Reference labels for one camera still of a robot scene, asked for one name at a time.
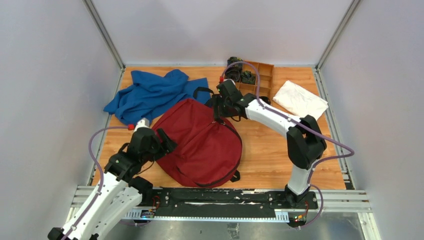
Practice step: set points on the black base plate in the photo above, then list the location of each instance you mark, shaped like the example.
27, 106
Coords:
220, 204

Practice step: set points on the white folded cloth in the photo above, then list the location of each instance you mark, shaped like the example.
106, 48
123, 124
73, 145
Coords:
299, 101

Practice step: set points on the blue cloth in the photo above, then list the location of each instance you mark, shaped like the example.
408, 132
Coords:
151, 95

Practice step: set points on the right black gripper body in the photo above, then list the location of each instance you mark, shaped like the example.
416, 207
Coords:
225, 110

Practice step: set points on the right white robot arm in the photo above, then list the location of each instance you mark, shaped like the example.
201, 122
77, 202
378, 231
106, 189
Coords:
305, 143

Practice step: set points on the rolled green tie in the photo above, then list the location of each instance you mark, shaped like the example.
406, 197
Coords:
247, 77

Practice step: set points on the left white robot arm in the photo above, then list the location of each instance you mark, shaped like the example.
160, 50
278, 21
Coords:
119, 189

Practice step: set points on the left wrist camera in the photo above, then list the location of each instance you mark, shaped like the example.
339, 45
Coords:
143, 123

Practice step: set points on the rolled tie with orange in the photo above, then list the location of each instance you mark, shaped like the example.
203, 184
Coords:
265, 100

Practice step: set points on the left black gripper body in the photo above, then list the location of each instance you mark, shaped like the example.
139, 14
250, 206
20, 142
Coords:
160, 144

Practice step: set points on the rolled dark tie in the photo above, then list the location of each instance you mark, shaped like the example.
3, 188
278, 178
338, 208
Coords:
233, 73

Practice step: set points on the red backpack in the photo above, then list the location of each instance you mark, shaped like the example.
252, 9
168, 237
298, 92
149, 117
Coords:
208, 148

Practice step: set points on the wooden divided tray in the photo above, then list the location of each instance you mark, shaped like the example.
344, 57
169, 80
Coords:
261, 79

